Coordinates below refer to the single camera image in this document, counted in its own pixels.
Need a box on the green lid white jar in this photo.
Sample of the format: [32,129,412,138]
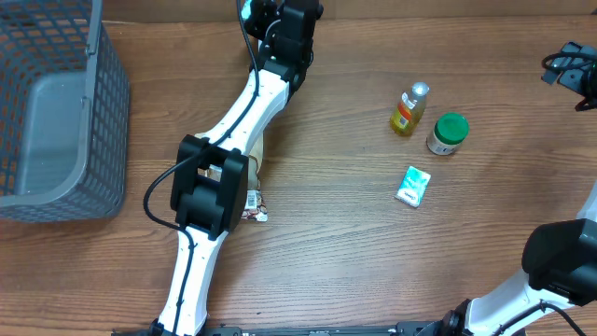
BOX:
[426,113,470,156]

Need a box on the yellow liquid bottle grey cap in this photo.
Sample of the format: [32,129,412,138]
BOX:
[390,82,430,136]

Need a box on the green white tissue pack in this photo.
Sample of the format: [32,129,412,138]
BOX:
[395,166,431,208]

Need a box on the brown snack bag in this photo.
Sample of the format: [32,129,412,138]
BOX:
[231,134,268,225]

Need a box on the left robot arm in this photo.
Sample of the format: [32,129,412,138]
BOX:
[146,0,324,335]

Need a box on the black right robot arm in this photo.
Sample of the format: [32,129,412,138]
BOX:
[420,189,596,336]

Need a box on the dark grey mesh plastic basket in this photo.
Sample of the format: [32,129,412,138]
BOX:
[1,0,131,222]

